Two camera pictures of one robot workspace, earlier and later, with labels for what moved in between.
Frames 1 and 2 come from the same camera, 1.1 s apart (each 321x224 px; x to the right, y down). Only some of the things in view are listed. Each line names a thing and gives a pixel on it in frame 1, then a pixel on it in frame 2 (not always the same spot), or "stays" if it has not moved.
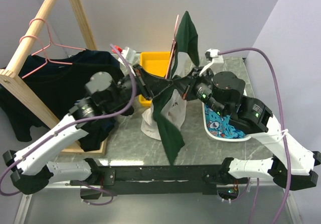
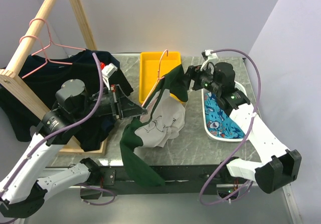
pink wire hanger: [173, 42] -> [159, 77]
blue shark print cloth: [218, 125] stays
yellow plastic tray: [157, 62] stays
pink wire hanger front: [47, 60] stays
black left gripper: [149, 84] -> [125, 108]
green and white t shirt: [165, 117] -> [163, 120]
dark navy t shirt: [85, 62] stays
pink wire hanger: [35, 51] stays
